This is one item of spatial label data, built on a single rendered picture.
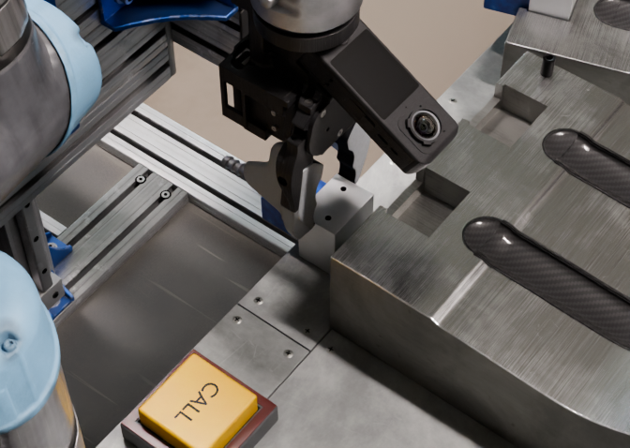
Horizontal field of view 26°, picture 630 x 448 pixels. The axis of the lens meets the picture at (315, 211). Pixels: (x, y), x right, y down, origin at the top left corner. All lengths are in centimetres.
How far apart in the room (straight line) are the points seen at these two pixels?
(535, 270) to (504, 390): 9
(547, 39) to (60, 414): 66
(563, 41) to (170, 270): 80
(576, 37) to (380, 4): 130
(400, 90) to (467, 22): 152
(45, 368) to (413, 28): 187
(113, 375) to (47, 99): 105
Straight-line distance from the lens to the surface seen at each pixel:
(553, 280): 98
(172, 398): 96
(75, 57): 71
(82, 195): 190
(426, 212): 102
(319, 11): 87
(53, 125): 71
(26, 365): 58
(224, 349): 103
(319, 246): 104
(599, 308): 97
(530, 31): 118
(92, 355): 175
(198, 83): 232
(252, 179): 102
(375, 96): 91
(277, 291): 105
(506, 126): 109
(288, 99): 93
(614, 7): 122
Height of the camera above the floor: 166
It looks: 51 degrees down
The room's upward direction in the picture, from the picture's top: straight up
